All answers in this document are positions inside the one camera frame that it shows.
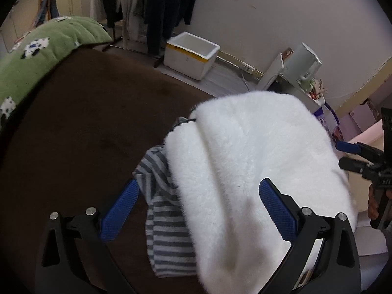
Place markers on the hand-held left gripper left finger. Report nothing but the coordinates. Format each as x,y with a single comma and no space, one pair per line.
121,205

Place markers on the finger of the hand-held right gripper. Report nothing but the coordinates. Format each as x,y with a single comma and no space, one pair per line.
352,164
347,147

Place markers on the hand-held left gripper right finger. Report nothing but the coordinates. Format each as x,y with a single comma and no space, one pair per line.
277,208

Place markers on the white fluffy cardigan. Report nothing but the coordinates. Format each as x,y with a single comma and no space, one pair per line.
251,159

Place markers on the metal clothes rack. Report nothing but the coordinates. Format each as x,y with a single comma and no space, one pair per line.
122,41

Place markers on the row of hanging clothes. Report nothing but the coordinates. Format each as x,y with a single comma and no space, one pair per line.
165,6

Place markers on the person's right hand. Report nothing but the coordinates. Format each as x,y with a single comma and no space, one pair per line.
372,205

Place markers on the cardboard box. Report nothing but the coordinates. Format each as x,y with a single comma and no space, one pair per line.
361,122

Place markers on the grey striped shirt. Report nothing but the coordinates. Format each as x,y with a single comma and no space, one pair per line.
168,239

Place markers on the white cylindrical appliance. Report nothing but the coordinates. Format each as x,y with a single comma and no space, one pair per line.
301,61

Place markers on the white board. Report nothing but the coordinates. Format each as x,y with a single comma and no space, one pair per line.
272,72

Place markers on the white foam box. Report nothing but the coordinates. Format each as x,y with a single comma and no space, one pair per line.
186,64

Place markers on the green panda print blanket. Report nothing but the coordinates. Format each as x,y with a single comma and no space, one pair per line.
46,55

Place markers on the blue jeans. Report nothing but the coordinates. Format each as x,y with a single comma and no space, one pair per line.
50,3

